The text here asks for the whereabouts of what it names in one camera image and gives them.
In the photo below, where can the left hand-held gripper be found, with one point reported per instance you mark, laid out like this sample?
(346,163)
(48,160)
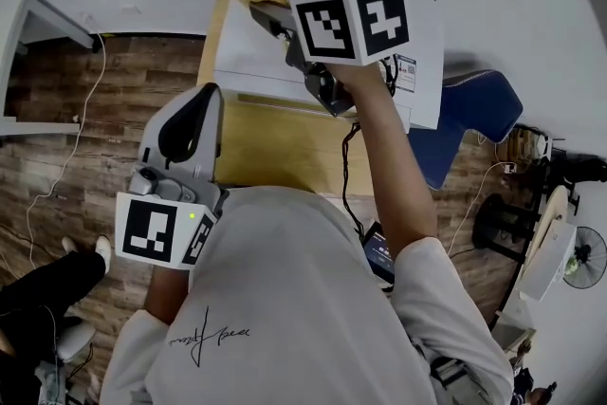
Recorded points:
(152,227)

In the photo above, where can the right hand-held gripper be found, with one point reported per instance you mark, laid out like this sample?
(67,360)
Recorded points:
(353,21)

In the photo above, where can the white microwave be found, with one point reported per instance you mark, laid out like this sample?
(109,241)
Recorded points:
(265,47)

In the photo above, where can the person's right forearm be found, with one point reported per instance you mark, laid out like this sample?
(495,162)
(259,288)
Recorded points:
(393,156)

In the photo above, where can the person's left forearm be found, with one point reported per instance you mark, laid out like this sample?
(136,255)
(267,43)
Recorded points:
(162,294)

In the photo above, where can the white label sticker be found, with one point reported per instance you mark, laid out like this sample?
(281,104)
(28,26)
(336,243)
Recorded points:
(405,73)

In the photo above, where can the grey white desk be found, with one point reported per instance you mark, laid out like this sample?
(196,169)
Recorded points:
(42,21)

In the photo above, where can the person's white t-shirt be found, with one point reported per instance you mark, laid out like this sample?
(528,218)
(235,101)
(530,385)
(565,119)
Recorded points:
(284,299)

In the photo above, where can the black screen device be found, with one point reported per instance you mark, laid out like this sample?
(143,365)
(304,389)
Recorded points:
(379,251)

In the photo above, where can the blue padded chair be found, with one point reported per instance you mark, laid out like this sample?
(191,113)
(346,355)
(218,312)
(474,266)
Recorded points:
(474,109)

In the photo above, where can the black round stool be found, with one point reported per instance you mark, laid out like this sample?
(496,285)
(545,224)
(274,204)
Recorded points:
(502,220)

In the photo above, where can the round wooden table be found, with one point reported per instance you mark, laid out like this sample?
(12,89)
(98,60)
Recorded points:
(550,213)

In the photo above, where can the white box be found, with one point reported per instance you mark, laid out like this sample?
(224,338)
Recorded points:
(550,265)

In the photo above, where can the black standing fan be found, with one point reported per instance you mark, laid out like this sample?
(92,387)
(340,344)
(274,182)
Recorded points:
(585,258)

